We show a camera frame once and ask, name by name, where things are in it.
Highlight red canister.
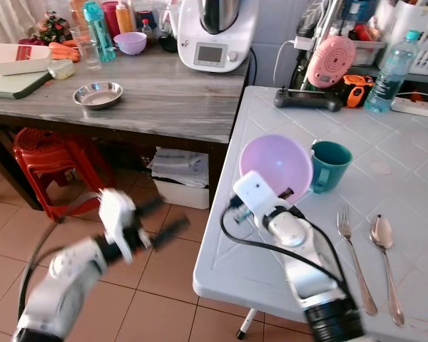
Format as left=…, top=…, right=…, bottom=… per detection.
left=101, top=0, right=121, bottom=38

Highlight white power strip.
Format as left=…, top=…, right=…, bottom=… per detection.
left=390, top=97, right=428, bottom=120

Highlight orange carrots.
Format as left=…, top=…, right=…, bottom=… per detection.
left=49, top=41, right=81, bottom=63

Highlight orange sauce bottle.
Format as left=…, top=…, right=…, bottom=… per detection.
left=115, top=0, right=136, bottom=36

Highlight red plastic stool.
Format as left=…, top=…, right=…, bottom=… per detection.
left=12, top=128, right=113, bottom=222

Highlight small decorative plant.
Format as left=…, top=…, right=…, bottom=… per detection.
left=37, top=11, right=72, bottom=45

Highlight small steel bowl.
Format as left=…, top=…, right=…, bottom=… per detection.
left=72, top=81, right=125, bottom=111

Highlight grey wooden table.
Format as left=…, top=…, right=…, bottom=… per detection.
left=0, top=43, right=253, bottom=207

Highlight steel fork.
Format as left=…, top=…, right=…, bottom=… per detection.
left=337, top=206, right=379, bottom=317

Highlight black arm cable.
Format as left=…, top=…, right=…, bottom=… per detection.
left=219, top=203, right=357, bottom=293
left=17, top=203, right=104, bottom=318

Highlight green cutting board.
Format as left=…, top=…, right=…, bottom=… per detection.
left=0, top=68, right=51, bottom=100

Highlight black handheld controller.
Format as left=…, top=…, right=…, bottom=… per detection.
left=274, top=87, right=345, bottom=113

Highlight small lilac bowl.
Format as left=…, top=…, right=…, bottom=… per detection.
left=113, top=31, right=148, bottom=56

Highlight white and red slicer tray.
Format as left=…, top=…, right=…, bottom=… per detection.
left=0, top=43, right=53, bottom=77

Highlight white kitchen food processor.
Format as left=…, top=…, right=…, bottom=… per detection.
left=176, top=0, right=258, bottom=74

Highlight orange and black tool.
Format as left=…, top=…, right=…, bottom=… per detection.
left=342, top=74, right=376, bottom=110

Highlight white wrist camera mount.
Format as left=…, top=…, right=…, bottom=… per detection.
left=232, top=171, right=290, bottom=230
left=98, top=188, right=138, bottom=247

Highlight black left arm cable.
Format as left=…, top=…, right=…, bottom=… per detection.
left=17, top=203, right=104, bottom=318

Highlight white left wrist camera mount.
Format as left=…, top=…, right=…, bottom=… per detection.
left=98, top=188, right=138, bottom=247

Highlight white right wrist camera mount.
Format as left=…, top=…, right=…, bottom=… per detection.
left=232, top=171, right=290, bottom=230

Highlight teal drinking bottle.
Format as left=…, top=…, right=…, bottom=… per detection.
left=83, top=0, right=117, bottom=63

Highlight clear drinking glass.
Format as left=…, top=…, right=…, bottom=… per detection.
left=74, top=28, right=103, bottom=71

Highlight clear water bottle teal cap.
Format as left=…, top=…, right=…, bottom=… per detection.
left=363, top=30, right=422, bottom=115

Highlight teal plastic mug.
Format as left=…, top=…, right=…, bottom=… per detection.
left=308, top=140, right=354, bottom=195

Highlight white plastic table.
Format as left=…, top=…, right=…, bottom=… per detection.
left=192, top=85, right=428, bottom=342

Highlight small pale food container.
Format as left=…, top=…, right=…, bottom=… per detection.
left=48, top=59, right=76, bottom=81

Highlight pink round appliance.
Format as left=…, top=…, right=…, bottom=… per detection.
left=305, top=34, right=358, bottom=90

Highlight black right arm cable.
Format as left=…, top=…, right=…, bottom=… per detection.
left=219, top=203, right=357, bottom=293

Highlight white storage box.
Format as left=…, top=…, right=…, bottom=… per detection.
left=147, top=147, right=213, bottom=211

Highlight large pink plastic bowl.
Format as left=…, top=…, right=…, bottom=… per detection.
left=238, top=134, right=315, bottom=204

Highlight white plastic basket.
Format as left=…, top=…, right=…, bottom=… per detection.
left=388, top=0, right=428, bottom=76

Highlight steel spoon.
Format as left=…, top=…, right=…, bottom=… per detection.
left=369, top=214, right=406, bottom=328

